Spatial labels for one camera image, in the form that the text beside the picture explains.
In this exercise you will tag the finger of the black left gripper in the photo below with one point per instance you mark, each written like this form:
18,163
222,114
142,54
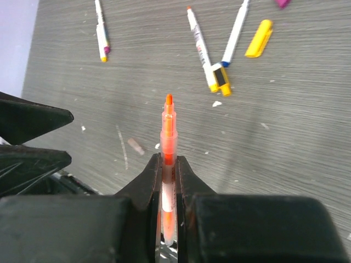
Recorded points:
22,120
23,168

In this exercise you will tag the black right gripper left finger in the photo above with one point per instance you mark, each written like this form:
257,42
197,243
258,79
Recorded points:
141,236

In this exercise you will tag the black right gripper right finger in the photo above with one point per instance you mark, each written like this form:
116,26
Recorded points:
188,186

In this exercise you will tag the orange highlighter pen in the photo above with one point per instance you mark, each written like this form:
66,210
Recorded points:
169,137

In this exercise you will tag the white pen purple end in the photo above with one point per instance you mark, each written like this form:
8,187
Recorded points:
101,24

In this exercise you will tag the white pen yellow end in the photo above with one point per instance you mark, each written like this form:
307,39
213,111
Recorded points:
101,45

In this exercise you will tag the yellow pen cap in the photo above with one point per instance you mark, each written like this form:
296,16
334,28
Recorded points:
260,39

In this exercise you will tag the purple pen cap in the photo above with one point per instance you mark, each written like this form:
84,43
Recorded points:
282,3

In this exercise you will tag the yellow black eraser cap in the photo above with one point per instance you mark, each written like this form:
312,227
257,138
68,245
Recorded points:
221,80

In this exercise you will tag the white marker orange tip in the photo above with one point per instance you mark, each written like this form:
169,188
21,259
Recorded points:
202,50

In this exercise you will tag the white marker blue end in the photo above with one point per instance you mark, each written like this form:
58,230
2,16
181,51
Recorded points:
235,34

